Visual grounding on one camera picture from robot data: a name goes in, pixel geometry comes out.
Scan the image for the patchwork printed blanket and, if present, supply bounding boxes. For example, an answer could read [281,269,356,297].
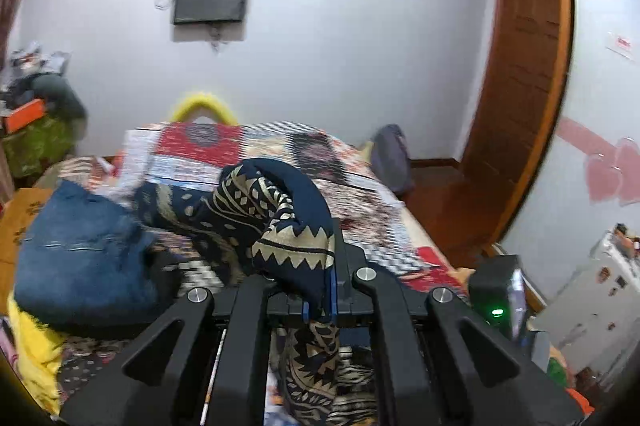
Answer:
[55,120,473,426]

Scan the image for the green patterned cloth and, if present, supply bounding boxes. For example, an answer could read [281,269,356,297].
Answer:
[2,113,76,179]

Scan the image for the blue denim jeans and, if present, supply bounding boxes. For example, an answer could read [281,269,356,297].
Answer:
[14,180,166,326]

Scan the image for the brown wooden door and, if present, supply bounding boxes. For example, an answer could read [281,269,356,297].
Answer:
[407,0,576,267]

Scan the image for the yellow plush pillow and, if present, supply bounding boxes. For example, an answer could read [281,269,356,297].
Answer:
[170,90,240,125]

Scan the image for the white wall sign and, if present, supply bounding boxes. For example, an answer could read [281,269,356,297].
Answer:
[606,32,640,62]

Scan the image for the white cabinet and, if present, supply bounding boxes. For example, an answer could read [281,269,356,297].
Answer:
[530,231,640,374]

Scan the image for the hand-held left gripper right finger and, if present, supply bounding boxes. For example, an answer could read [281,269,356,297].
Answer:
[300,216,585,426]

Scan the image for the grey plush toy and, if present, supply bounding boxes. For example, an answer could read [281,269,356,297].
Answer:
[35,74,88,127]

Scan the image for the orange box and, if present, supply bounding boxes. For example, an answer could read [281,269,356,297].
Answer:
[2,100,48,134]

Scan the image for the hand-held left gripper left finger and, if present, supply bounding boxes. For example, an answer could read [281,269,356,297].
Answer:
[59,276,307,426]

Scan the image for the navy patterned hoodie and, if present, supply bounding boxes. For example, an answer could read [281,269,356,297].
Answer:
[132,157,381,426]

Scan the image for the dark blue pillow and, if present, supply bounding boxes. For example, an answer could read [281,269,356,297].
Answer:
[369,124,415,197]

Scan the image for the yellow printed cloth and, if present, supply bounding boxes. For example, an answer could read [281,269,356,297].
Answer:
[7,293,68,416]

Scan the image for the black cloth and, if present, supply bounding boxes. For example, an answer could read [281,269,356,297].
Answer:
[60,251,201,339]

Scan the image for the pink heart wall stickers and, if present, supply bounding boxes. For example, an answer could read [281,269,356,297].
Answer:
[556,117,640,207]

